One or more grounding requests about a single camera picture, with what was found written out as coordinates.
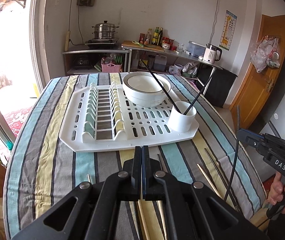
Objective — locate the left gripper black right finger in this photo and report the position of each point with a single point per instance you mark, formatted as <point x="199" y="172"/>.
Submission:
<point x="193" y="211"/>

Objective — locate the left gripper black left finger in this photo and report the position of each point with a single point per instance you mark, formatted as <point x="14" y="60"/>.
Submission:
<point x="90" y="211"/>

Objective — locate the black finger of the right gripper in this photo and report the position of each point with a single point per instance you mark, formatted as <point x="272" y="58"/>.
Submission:
<point x="252" y="139"/>

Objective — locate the wooden chopstick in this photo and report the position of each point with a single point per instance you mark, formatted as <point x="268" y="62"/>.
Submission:
<point x="209" y="181"/>
<point x="144" y="225"/>

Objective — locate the wooden door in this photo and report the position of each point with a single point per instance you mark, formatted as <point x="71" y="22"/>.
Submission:
<point x="256" y="87"/>

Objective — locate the striped tablecloth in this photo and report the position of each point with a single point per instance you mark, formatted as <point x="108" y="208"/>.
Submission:
<point x="42" y="169"/>

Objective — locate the white cylindrical utensil cup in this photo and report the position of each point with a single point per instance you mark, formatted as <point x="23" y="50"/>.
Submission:
<point x="181" y="117"/>

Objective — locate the plastic bags on door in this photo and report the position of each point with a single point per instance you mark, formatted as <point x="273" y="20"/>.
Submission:
<point x="265" y="53"/>

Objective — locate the white electric kettle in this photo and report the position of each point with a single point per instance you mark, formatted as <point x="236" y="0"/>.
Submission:
<point x="212" y="54"/>

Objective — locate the white plastic dish rack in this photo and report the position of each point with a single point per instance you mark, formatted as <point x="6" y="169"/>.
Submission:
<point x="100" y="118"/>

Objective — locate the clear plastic storage container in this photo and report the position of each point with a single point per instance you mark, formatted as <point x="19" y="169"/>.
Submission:
<point x="196" y="49"/>

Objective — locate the white ceramic bowl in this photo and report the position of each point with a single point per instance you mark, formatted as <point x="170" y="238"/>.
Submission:
<point x="142" y="89"/>

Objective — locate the wooden cutting board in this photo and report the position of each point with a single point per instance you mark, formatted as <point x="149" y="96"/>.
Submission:
<point x="137" y="45"/>

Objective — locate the pink plastic basket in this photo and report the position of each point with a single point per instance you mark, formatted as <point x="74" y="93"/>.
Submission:
<point x="110" y="67"/>

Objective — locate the black induction cooker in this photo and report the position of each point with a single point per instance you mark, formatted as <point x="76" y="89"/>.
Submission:
<point x="102" y="43"/>

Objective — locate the stainless steel steamer pot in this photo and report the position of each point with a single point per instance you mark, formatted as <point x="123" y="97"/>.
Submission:
<point x="104" y="30"/>

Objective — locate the giraffe wall poster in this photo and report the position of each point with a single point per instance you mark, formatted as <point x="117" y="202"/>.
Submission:
<point x="228" y="30"/>

